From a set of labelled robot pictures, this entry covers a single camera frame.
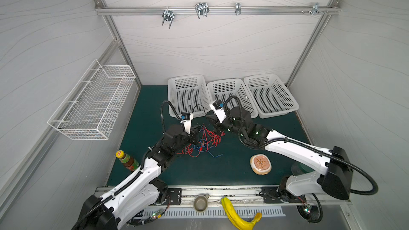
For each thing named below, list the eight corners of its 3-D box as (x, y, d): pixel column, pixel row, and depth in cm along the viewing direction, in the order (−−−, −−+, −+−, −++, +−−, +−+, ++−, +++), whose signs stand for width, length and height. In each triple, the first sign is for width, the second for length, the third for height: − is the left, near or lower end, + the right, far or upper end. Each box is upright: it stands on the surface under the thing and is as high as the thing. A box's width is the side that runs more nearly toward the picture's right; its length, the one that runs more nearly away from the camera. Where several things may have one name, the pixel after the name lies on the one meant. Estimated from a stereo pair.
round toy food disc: (252, 174, 81) (253, 173, 79) (248, 155, 87) (249, 154, 85) (272, 174, 81) (274, 173, 79) (268, 155, 87) (269, 154, 85)
